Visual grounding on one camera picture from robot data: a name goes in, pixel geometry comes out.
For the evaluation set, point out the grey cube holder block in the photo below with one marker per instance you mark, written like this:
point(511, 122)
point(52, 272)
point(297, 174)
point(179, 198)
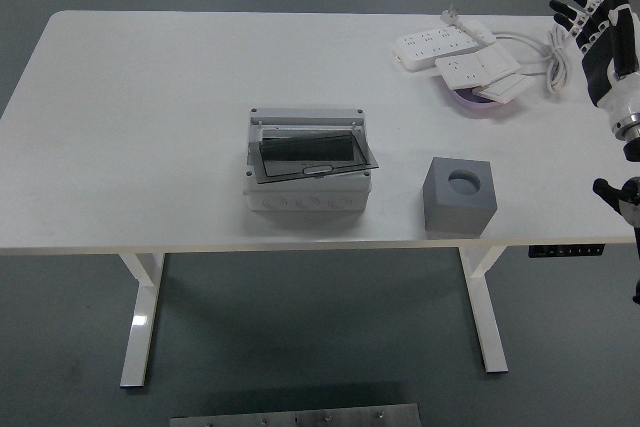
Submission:
point(450, 212)

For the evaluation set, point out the white table leg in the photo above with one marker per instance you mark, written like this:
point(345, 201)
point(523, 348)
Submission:
point(140, 327)
point(487, 327)

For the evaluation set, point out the long white power strip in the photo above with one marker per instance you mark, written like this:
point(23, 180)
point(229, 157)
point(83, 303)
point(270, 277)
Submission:
point(425, 46)

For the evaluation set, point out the transparent hinged box lid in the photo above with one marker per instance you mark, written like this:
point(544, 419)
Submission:
point(320, 167)

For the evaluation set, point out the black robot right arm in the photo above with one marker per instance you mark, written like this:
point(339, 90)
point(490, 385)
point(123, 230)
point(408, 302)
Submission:
point(632, 149)

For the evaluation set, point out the white power plug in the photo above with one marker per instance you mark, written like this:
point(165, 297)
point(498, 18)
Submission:
point(450, 16)

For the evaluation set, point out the small white socket panel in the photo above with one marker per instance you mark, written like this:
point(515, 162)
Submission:
point(507, 87)

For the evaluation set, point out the black table control panel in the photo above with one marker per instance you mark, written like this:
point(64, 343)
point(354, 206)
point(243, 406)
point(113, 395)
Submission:
point(565, 251)

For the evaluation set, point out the narrow white power strip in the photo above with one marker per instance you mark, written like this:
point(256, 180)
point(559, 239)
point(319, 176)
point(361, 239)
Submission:
point(477, 31)

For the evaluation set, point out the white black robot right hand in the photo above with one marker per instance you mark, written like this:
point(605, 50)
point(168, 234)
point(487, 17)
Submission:
point(625, 92)

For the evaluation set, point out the wide white power strip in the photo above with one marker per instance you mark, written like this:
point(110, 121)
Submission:
point(470, 68)

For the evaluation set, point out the purple round dish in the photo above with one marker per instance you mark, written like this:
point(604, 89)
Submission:
point(470, 106)

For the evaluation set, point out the grey electrical enclosure box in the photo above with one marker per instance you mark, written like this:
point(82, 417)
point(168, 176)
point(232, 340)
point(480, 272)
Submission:
point(305, 199)

